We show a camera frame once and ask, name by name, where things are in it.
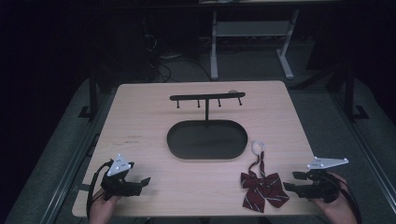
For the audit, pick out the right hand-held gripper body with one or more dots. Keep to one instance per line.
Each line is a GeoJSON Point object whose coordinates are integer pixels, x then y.
{"type": "Point", "coordinates": [323, 185]}

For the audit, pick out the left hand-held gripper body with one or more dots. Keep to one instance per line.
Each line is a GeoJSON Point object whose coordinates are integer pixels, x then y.
{"type": "Point", "coordinates": [119, 165]}

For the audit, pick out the person's right hand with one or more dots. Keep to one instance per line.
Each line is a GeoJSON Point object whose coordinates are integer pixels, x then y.
{"type": "Point", "coordinates": [339, 210]}

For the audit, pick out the person's left hand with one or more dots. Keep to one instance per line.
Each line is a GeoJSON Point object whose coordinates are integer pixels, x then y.
{"type": "Point", "coordinates": [101, 207]}

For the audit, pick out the dark red striped bow tie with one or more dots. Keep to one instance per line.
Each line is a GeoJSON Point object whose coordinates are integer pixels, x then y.
{"type": "Point", "coordinates": [264, 186]}

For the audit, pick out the black hook rack with tray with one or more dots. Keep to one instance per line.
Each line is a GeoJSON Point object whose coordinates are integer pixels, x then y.
{"type": "Point", "coordinates": [207, 140]}

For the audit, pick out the black metal stand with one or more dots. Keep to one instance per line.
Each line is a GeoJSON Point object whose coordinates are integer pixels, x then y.
{"type": "Point", "coordinates": [349, 93]}
{"type": "Point", "coordinates": [92, 93]}

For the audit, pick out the small grey round object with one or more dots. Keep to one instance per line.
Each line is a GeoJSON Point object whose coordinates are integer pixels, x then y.
{"type": "Point", "coordinates": [233, 91]}

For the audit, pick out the grey metal rail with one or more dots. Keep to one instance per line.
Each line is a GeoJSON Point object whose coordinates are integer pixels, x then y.
{"type": "Point", "coordinates": [367, 149]}
{"type": "Point", "coordinates": [71, 168]}

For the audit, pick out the white metal desk frame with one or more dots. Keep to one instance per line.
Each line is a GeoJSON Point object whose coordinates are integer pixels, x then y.
{"type": "Point", "coordinates": [213, 46]}

